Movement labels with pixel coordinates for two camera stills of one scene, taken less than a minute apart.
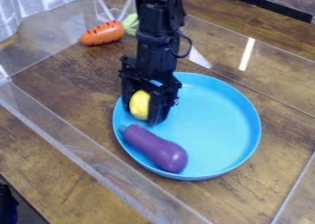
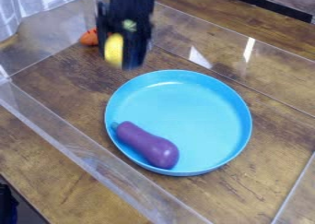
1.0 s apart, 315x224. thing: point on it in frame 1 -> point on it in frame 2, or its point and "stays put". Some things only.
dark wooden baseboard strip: (271, 6) stays put
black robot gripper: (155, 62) -> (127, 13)
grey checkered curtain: (23, 2) stays put
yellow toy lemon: (139, 103) -> (114, 50)
